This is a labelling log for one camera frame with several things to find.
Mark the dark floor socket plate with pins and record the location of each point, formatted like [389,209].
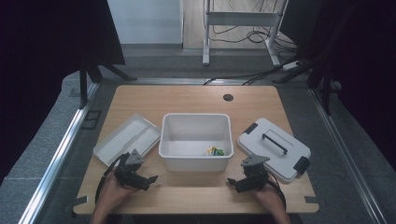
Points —
[91,119]

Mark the person's left hand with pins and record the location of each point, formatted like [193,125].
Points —
[113,194]

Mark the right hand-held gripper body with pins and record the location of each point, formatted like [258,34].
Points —
[255,174]

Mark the black curtain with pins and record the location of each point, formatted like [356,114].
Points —
[367,62]
[37,62]

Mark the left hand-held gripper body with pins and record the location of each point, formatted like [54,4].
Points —
[129,174]

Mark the white power strip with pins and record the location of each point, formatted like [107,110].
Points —
[291,65]

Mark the black tripod stand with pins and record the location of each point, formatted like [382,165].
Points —
[326,93]
[83,87]

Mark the white plastic tray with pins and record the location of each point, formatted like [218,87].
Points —
[124,137]

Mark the person's right hand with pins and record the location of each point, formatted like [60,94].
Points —
[267,197]

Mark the yellow packet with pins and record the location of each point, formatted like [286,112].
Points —
[211,151]

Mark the white metal stand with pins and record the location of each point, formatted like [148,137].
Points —
[239,18]

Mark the aluminium floor rail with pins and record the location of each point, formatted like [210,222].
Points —
[56,161]
[345,155]

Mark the white plastic bin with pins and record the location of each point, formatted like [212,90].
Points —
[186,161]

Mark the green packet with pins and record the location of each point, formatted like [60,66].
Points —
[219,152]

